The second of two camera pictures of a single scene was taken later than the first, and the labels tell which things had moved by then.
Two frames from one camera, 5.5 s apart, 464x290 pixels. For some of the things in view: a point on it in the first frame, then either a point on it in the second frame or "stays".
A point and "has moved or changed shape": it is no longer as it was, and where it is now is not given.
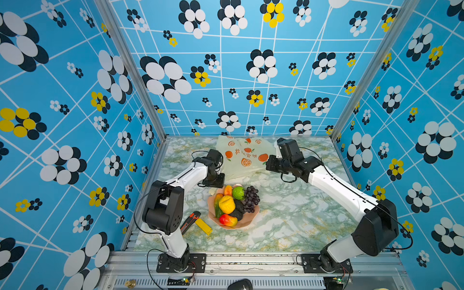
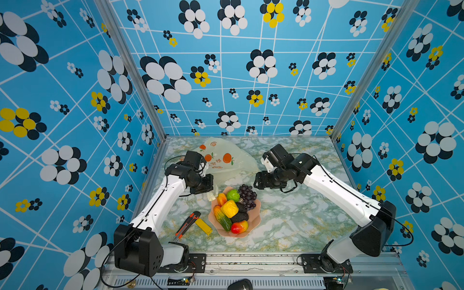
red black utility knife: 190,222 stays
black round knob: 244,284 stays
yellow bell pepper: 227,204 stays
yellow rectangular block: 205,226 stays
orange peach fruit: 228,190 -> 222,199
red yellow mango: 228,220 -> 239,227
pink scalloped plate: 247,216 -> 254,219
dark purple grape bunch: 251,199 has moved or changed shape
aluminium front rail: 138,270 stays
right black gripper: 270,165 -> 261,177
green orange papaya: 218,211 -> 223,220
